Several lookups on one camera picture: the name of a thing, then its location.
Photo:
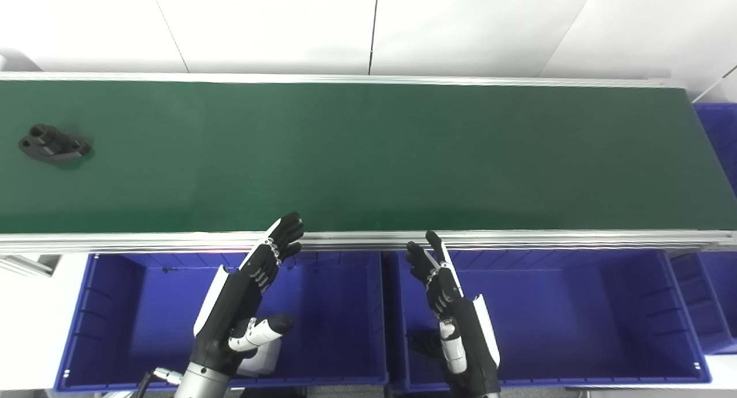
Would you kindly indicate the black flange part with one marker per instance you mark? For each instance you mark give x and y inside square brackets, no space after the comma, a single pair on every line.
[425,345]
[54,144]

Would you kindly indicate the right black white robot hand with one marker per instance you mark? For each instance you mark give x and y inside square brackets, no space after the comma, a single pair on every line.
[466,329]

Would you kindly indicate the green conveyor belt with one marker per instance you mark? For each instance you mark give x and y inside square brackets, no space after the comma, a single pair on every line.
[368,156]

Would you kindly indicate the white cube part with hole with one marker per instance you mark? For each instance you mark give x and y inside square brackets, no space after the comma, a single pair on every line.
[265,360]

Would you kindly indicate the large blue plastic bin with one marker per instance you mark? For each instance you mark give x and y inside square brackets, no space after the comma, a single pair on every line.
[334,317]
[576,317]

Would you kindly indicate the aluminium conveyor support bracket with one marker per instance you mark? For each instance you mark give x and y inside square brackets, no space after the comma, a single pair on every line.
[29,264]

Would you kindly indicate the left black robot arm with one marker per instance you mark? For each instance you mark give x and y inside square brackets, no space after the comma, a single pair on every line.
[198,382]

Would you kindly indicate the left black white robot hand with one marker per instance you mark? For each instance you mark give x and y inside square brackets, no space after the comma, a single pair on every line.
[230,306]

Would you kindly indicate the aluminium conveyor side rail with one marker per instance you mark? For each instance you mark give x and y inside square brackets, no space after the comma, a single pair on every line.
[518,239]
[345,78]

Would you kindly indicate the narrow blue plastic bin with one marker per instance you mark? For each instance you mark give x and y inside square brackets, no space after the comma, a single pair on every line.
[705,306]

